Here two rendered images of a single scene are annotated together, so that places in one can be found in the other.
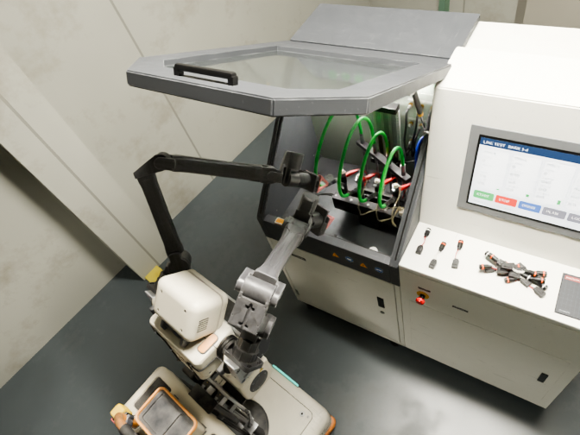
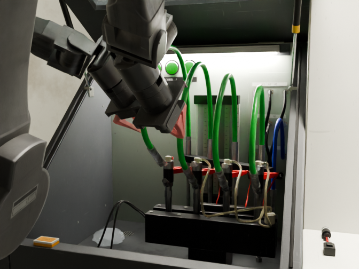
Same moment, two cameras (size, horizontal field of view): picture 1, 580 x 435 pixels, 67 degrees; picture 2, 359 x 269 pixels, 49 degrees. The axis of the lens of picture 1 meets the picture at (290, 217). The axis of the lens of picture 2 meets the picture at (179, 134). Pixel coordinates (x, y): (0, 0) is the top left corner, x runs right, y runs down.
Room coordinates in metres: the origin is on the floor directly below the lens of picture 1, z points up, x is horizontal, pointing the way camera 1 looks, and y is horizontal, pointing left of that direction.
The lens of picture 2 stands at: (0.33, 0.24, 1.32)
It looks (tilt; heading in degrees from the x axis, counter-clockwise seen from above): 7 degrees down; 329
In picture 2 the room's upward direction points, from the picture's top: straight up
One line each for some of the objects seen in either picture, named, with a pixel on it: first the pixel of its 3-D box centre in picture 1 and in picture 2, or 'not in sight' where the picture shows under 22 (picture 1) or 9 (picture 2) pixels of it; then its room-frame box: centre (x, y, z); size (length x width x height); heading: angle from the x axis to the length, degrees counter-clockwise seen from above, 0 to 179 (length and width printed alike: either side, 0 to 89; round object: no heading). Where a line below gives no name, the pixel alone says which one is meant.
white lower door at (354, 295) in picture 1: (338, 292); not in sight; (1.08, -0.09, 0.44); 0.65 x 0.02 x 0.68; 42
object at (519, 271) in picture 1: (513, 271); not in sight; (0.60, -0.66, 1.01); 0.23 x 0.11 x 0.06; 42
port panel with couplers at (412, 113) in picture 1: (419, 125); (267, 122); (1.24, -0.64, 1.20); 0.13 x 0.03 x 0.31; 42
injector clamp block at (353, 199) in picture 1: (372, 209); (210, 240); (1.16, -0.36, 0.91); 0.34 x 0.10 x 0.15; 42
